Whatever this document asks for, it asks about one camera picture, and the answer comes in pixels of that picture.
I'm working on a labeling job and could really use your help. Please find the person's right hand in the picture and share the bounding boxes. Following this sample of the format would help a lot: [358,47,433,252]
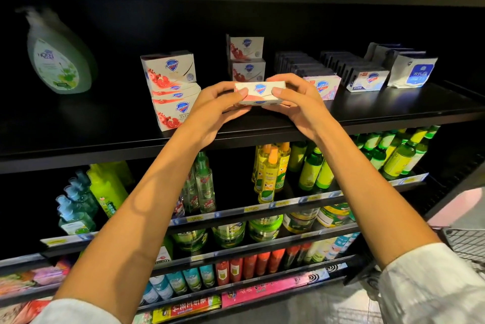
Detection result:
[261,72,334,143]

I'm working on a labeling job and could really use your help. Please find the person's left hand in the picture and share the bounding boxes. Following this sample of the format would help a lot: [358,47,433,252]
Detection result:
[182,81,251,147]

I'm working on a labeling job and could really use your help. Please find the white red printed soap box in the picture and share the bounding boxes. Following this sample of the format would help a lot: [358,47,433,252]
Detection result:
[140,50,197,92]
[233,81,286,106]
[154,99,202,132]
[148,81,200,98]

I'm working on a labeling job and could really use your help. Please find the black store shelf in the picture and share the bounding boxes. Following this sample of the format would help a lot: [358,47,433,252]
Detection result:
[0,0,485,324]
[0,252,77,324]

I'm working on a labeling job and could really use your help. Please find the pale green pump soap bottle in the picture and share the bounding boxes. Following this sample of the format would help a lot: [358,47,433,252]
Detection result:
[21,5,95,95]

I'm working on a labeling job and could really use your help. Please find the black wire shopping cart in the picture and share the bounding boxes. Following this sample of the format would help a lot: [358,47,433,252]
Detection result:
[440,228,485,279]

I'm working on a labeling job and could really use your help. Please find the person's left forearm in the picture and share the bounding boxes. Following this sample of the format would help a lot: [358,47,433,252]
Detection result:
[55,131,217,324]

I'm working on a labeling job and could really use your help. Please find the person's right forearm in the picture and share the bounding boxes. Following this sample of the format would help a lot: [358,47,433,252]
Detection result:
[311,127,441,269]

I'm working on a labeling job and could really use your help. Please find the row of white pink soap boxes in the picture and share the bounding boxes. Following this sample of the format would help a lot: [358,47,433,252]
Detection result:
[274,51,343,101]

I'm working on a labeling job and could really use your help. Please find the clear green spray bottles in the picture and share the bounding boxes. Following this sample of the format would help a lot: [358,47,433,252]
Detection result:
[173,151,217,218]

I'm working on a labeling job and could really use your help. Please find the row of white blue soap boxes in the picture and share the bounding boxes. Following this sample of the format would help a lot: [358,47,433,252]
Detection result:
[320,49,391,94]

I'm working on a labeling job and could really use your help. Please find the row of white red soap boxes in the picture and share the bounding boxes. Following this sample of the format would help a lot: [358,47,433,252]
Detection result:
[226,34,267,83]

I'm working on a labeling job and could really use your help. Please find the row of white upright packs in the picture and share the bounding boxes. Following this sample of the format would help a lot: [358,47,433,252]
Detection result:
[364,41,439,90]

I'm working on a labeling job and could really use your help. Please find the green lidded wipe tub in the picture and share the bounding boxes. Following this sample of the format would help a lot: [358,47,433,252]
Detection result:
[212,221,247,249]
[170,228,208,254]
[249,215,284,243]

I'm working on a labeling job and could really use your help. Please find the green white box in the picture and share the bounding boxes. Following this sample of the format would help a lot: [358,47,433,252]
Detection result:
[155,244,174,262]

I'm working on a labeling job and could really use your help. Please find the long pink packet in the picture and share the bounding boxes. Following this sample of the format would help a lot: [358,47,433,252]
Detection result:
[221,268,332,307]

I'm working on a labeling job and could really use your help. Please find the yellow red packets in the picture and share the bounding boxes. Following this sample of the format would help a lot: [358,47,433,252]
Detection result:
[152,294,222,324]

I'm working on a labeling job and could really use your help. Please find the red snack packet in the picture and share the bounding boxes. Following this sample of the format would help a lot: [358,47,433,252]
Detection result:
[15,297,54,324]

